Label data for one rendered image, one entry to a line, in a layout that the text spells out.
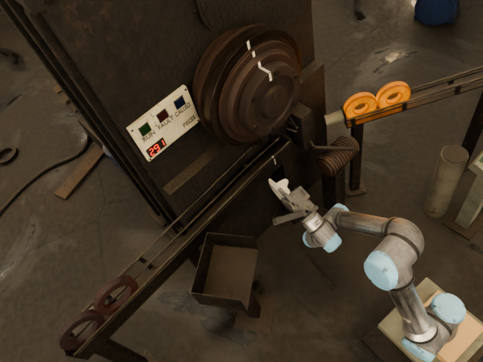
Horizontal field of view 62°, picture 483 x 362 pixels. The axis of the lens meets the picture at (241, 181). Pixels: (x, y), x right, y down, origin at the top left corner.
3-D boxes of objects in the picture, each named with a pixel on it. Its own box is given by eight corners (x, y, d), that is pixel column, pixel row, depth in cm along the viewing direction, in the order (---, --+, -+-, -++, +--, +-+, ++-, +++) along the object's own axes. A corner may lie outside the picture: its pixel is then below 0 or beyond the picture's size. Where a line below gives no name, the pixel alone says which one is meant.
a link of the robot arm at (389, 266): (456, 340, 148) (414, 238, 123) (433, 372, 143) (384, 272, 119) (426, 325, 158) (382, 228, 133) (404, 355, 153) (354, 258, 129)
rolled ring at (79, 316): (87, 309, 155) (83, 304, 157) (49, 347, 151) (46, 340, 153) (113, 319, 170) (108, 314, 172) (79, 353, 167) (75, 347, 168)
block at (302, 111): (290, 141, 207) (284, 109, 188) (300, 132, 210) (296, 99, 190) (305, 151, 202) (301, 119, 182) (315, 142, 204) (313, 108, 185)
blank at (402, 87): (374, 87, 186) (376, 92, 184) (408, 76, 183) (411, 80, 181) (376, 110, 198) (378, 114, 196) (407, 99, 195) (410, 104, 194)
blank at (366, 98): (341, 98, 188) (343, 103, 186) (374, 87, 186) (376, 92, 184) (344, 119, 201) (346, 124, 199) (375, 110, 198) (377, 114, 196)
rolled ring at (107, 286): (123, 274, 158) (119, 268, 160) (88, 309, 155) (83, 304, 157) (145, 287, 174) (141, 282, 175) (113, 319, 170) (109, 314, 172)
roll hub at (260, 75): (246, 144, 158) (231, 90, 135) (295, 101, 165) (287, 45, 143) (256, 150, 155) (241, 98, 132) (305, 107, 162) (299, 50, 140)
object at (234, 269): (231, 338, 212) (190, 292, 154) (241, 290, 226) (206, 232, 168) (268, 345, 207) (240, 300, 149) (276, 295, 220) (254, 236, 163)
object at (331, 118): (324, 120, 201) (323, 112, 196) (342, 115, 200) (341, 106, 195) (327, 128, 198) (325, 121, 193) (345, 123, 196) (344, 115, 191)
